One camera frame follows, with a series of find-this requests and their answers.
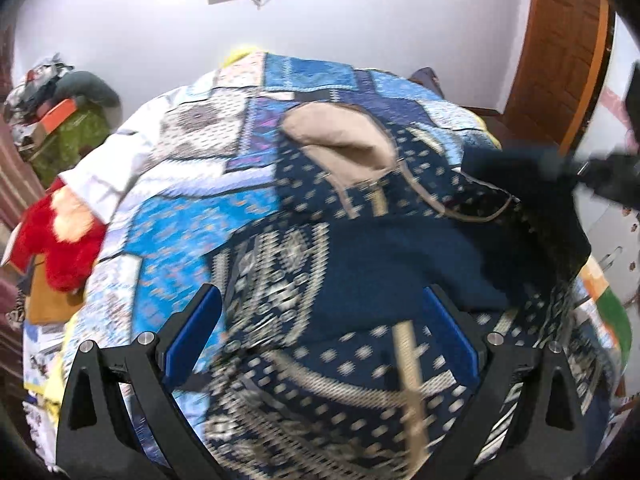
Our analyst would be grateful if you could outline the red plush toy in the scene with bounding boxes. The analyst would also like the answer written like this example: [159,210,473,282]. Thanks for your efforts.
[12,180,108,293]

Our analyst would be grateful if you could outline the brown striped curtain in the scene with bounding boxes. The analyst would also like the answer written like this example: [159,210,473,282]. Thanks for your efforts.
[0,120,47,243]

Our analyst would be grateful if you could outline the printed papers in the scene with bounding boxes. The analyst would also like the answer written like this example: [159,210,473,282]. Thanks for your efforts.
[22,324,68,397]

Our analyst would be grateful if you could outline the blue patchwork bedspread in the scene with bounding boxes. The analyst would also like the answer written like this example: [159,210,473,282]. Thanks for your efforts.
[22,50,632,480]

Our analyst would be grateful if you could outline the white cloth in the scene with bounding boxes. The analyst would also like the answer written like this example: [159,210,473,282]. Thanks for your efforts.
[59,87,167,222]

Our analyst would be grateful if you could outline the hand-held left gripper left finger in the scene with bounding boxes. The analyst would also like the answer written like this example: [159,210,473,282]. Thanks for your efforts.
[56,284,223,480]

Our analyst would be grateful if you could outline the green and orange cloth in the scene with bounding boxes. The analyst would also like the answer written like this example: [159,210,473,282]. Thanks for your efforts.
[580,259,633,363]

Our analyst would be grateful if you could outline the brown cardboard box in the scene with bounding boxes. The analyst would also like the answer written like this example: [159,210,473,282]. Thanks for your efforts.
[25,255,86,326]

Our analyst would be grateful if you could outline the pile of mixed clothes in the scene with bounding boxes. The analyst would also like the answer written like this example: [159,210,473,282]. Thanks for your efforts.
[4,52,76,123]

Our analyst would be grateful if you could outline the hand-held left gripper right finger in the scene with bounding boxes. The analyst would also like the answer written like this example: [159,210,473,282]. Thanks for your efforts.
[422,284,586,480]

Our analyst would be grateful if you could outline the orange box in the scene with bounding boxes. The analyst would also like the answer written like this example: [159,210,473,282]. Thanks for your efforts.
[37,99,81,134]

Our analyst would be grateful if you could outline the navy patterned kurta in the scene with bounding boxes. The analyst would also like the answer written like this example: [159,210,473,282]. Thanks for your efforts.
[202,101,621,480]

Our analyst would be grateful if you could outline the grey bolster pillow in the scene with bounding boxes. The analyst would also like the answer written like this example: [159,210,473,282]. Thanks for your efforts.
[55,71,122,109]

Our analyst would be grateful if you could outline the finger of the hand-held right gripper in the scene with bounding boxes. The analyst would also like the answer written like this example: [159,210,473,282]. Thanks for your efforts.
[542,147,593,181]

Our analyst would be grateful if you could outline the wooden door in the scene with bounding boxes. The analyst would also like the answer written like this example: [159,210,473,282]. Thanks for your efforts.
[502,0,616,157]

